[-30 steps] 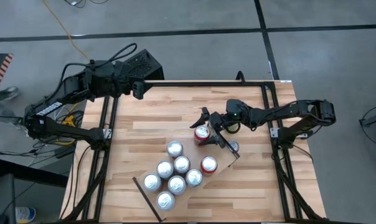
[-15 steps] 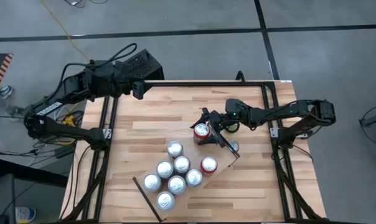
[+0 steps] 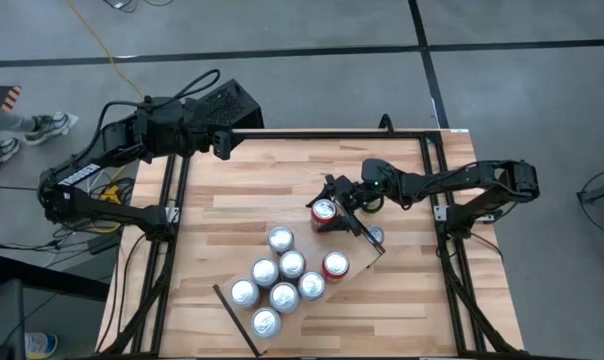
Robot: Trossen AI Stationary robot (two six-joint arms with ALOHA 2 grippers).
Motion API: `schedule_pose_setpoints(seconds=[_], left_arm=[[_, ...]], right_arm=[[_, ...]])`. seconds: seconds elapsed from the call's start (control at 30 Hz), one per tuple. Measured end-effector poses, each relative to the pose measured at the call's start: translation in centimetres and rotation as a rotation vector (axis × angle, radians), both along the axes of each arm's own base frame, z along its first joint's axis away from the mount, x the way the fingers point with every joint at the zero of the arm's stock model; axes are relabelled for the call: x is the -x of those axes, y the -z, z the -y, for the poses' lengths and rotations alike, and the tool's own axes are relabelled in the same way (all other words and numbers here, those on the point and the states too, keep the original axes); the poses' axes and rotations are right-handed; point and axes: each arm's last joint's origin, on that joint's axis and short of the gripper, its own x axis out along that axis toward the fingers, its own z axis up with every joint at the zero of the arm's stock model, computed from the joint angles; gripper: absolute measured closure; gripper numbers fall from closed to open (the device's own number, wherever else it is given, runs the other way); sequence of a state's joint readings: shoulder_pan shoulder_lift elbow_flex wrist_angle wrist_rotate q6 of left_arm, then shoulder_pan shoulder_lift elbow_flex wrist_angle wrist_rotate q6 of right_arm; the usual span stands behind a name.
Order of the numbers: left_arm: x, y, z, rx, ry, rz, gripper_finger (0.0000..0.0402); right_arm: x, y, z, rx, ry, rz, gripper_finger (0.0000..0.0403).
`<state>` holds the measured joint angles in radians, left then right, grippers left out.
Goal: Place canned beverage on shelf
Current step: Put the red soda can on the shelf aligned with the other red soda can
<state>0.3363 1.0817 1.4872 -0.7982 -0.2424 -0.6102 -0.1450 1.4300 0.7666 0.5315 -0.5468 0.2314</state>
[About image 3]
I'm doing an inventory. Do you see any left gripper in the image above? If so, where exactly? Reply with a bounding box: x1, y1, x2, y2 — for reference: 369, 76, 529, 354
180, 96, 234, 162

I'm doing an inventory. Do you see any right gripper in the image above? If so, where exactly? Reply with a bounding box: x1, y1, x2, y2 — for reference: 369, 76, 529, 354
304, 173, 372, 237

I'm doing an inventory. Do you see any orange Fanta can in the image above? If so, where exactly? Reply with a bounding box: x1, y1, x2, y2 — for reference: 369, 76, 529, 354
321, 250, 351, 281

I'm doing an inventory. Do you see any silver Diet Coke can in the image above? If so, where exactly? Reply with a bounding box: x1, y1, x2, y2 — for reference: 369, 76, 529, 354
278, 250, 307, 280
269, 282, 300, 314
297, 271, 327, 302

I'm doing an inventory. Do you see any wooden shelf with black legs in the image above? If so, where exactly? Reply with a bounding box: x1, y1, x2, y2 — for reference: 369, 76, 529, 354
212, 196, 386, 358

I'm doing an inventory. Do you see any silver-topped beverage can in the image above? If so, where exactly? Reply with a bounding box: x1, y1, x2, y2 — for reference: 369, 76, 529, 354
267, 226, 295, 255

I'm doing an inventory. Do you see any black perforated metal box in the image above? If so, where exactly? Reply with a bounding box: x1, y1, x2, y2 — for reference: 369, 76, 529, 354
200, 78, 265, 132

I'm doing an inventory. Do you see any red Fanta strawberry can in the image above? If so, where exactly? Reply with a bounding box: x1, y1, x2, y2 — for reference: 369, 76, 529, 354
365, 224, 386, 246

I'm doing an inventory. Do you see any yellow power connector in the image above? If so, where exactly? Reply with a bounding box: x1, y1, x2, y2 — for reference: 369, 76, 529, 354
99, 183, 122, 205

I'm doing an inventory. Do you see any person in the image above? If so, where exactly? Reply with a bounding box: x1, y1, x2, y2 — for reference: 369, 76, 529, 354
0, 97, 81, 169

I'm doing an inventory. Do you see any white blue yellow container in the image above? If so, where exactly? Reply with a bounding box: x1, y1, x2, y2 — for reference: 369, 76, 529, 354
24, 331, 59, 360

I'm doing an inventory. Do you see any black aluminium table frame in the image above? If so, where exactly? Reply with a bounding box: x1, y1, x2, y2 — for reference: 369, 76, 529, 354
95, 127, 526, 360

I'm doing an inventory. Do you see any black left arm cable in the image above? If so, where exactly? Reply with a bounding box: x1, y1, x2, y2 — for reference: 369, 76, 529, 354
94, 68, 222, 151

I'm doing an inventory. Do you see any black looped cable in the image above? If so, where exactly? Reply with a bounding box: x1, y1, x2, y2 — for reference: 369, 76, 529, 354
378, 113, 399, 137

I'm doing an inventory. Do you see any yellow hanging cable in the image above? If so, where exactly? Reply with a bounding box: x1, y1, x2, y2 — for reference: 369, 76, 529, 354
65, 0, 146, 100

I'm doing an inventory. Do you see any black floor cable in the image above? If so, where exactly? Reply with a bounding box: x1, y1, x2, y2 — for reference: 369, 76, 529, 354
0, 174, 136, 257

